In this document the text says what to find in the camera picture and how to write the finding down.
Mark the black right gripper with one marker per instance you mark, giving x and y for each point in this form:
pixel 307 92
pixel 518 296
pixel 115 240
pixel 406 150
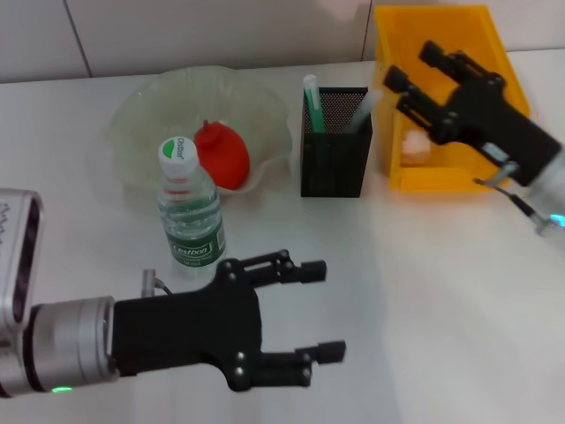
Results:
pixel 494 128

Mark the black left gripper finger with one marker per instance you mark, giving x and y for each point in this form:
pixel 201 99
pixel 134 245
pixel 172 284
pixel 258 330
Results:
pixel 313 270
pixel 331 352

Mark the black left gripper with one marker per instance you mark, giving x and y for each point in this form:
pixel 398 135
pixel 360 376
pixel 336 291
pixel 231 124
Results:
pixel 185 331

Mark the grey marker pen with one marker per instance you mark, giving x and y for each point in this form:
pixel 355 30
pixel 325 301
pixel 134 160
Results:
pixel 366 108

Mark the white paper ball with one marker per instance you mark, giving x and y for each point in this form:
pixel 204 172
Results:
pixel 415 146

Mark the green pen with white tip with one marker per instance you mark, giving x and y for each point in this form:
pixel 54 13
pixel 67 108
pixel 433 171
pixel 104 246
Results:
pixel 314 106

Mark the clear green-label water bottle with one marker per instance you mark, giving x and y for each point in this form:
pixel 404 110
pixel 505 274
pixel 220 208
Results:
pixel 194 221

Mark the red-orange fruit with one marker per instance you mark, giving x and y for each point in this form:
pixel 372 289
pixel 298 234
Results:
pixel 225 159

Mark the black mesh pen holder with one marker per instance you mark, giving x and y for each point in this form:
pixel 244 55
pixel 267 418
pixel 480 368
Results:
pixel 335 168

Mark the green glass fruit plate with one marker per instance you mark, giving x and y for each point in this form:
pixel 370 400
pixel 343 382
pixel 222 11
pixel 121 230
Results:
pixel 150 110

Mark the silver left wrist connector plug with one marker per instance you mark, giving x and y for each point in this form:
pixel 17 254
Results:
pixel 148 280

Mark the yellow plastic bin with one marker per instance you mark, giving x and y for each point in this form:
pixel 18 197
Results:
pixel 432 179

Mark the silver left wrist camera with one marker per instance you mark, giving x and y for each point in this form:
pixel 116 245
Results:
pixel 17 265

